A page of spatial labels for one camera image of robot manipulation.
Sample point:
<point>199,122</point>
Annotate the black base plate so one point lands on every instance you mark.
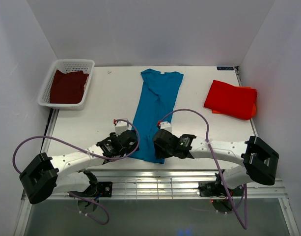
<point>103,189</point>
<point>216,189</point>

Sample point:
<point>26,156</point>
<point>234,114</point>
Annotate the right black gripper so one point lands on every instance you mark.
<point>159,153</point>

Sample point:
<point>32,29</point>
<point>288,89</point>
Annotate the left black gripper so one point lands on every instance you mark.
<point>132,147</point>

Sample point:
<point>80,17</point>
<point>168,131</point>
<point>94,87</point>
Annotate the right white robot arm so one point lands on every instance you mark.
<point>255,160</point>

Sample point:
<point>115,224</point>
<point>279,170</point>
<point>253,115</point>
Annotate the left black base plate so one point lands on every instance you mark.
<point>103,189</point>

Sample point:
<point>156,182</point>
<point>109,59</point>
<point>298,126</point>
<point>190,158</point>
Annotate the orange folded t shirt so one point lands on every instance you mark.
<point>238,102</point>

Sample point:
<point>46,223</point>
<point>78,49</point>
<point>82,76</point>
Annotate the blue label sticker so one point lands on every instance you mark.
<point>225,68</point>

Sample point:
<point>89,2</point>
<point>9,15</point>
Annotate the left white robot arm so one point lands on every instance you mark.
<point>46,175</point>

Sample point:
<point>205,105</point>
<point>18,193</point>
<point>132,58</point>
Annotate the white plastic basket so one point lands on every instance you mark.
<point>66,66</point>

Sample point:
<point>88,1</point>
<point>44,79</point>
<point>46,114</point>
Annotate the blue t shirt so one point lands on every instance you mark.
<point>157,99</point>

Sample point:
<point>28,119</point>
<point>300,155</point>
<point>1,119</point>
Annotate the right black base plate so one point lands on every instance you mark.
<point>216,189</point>

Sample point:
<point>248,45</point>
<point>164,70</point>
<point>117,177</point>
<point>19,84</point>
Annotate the red folded t shirt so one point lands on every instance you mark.
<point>216,85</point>

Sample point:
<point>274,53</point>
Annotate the dark red t shirt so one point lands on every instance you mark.
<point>68,88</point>

